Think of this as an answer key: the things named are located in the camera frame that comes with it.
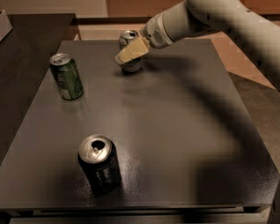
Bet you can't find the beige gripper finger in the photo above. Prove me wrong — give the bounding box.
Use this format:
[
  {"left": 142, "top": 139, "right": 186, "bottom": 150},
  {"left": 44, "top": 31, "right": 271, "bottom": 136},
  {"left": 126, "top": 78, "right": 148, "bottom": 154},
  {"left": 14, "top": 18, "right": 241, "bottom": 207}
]
[{"left": 115, "top": 37, "right": 150, "bottom": 64}]

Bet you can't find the dark side counter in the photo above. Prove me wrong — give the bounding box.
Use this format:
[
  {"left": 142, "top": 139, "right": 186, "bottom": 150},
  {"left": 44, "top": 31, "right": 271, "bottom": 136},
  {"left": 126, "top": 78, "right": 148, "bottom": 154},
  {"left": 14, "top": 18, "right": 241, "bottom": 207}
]
[{"left": 0, "top": 13, "right": 77, "bottom": 165}]

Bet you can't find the green soda can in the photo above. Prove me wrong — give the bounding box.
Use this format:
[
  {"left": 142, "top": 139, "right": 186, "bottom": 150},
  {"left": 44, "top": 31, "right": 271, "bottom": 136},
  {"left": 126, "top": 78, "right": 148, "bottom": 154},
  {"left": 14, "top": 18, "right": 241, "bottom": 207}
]
[{"left": 49, "top": 53, "right": 83, "bottom": 100}]

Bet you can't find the black pepsi can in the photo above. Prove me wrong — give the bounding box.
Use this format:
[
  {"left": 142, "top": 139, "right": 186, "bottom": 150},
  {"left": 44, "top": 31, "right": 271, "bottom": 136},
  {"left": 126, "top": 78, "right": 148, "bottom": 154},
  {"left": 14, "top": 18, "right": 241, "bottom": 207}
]
[{"left": 77, "top": 134, "right": 120, "bottom": 195}]

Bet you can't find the white 7up can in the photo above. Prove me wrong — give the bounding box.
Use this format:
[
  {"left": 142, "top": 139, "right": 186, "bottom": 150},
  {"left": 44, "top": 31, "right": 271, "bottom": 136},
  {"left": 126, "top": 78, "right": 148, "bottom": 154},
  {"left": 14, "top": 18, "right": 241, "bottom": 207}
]
[{"left": 119, "top": 29, "right": 142, "bottom": 74}]

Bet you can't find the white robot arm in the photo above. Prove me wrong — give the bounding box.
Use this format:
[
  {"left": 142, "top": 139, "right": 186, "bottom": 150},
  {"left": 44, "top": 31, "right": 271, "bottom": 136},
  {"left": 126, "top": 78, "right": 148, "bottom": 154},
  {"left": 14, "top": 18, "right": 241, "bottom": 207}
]
[{"left": 115, "top": 0, "right": 280, "bottom": 93}]

